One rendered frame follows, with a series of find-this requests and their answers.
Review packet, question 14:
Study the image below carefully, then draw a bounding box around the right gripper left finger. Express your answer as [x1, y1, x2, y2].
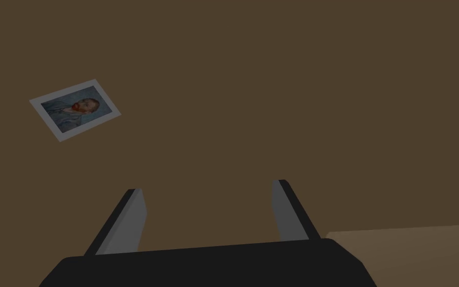
[83, 188, 148, 257]

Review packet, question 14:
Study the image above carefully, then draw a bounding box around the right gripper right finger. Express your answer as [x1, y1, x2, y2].
[271, 179, 322, 242]

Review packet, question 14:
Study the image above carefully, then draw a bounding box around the white framed portrait painting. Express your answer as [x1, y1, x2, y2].
[28, 79, 122, 143]

